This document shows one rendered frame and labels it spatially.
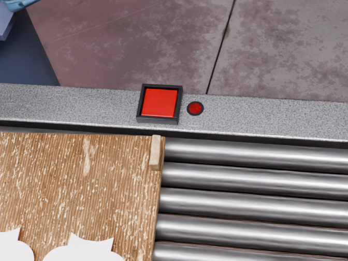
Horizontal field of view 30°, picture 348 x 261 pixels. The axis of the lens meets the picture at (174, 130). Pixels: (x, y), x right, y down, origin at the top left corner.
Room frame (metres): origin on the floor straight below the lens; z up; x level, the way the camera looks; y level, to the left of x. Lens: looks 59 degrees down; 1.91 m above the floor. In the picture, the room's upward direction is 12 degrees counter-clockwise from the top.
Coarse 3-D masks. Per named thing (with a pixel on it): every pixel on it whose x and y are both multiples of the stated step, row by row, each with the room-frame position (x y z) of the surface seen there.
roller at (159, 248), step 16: (160, 256) 0.38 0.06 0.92; (176, 256) 0.37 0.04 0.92; (192, 256) 0.37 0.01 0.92; (208, 256) 0.36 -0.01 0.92; (224, 256) 0.36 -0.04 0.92; (240, 256) 0.35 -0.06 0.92; (256, 256) 0.35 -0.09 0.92; (272, 256) 0.34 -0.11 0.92; (288, 256) 0.34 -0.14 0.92; (304, 256) 0.33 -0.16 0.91
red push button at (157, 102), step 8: (144, 96) 0.69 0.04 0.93; (152, 96) 0.68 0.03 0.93; (160, 96) 0.68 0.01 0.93; (168, 96) 0.67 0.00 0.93; (176, 96) 0.67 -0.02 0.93; (144, 104) 0.67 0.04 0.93; (152, 104) 0.66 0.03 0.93; (160, 104) 0.66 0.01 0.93; (168, 104) 0.66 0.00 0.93; (144, 112) 0.65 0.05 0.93; (152, 112) 0.65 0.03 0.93; (160, 112) 0.64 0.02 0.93; (168, 112) 0.64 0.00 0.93
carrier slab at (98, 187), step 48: (0, 144) 0.64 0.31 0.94; (48, 144) 0.62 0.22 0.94; (96, 144) 0.60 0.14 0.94; (144, 144) 0.58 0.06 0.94; (0, 192) 0.55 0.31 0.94; (48, 192) 0.53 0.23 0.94; (96, 192) 0.51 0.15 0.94; (144, 192) 0.49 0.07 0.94; (48, 240) 0.44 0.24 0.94; (96, 240) 0.42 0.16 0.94; (144, 240) 0.40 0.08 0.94
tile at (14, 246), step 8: (0, 232) 0.47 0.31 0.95; (8, 232) 0.46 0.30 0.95; (16, 232) 0.46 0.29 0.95; (0, 240) 0.45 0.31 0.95; (8, 240) 0.45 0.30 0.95; (16, 240) 0.45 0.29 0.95; (0, 248) 0.44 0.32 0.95; (8, 248) 0.44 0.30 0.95; (16, 248) 0.43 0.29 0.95; (24, 248) 0.43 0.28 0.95; (0, 256) 0.42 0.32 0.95; (8, 256) 0.42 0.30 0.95; (16, 256) 0.42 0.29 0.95; (24, 256) 0.42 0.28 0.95; (32, 256) 0.41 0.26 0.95
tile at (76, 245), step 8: (72, 240) 0.43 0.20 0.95; (80, 240) 0.42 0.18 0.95; (88, 240) 0.42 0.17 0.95; (104, 240) 0.41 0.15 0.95; (112, 240) 0.41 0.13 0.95; (56, 248) 0.42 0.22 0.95; (64, 248) 0.42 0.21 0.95; (72, 248) 0.41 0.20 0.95; (80, 248) 0.41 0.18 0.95; (88, 248) 0.41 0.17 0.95; (96, 248) 0.40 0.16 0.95; (104, 248) 0.40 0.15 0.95; (112, 248) 0.40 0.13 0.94; (48, 256) 0.41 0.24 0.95; (56, 256) 0.40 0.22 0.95; (64, 256) 0.40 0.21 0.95; (72, 256) 0.40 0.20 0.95; (80, 256) 0.40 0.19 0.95; (88, 256) 0.39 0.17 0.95; (96, 256) 0.39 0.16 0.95; (104, 256) 0.39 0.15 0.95; (112, 256) 0.39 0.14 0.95; (120, 256) 0.38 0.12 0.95
